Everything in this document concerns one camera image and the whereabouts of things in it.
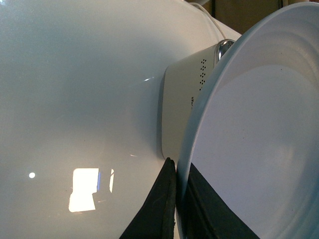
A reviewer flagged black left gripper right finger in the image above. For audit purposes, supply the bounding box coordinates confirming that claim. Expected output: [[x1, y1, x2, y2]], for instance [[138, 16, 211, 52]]
[[185, 164, 258, 239]]

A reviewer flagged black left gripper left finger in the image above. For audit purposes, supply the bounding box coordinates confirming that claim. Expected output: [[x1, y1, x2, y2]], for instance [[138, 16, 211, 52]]
[[120, 158, 176, 239]]

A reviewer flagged white round plate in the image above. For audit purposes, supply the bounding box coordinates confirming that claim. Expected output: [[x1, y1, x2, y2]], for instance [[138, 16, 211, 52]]
[[176, 2, 319, 239]]

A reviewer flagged white and chrome toaster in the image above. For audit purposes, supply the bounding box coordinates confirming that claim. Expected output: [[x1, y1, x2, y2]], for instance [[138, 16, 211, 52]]
[[161, 39, 235, 162]]

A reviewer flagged white toaster power cable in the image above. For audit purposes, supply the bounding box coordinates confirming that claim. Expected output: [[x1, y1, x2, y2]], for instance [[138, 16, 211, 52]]
[[190, 2, 228, 40]]

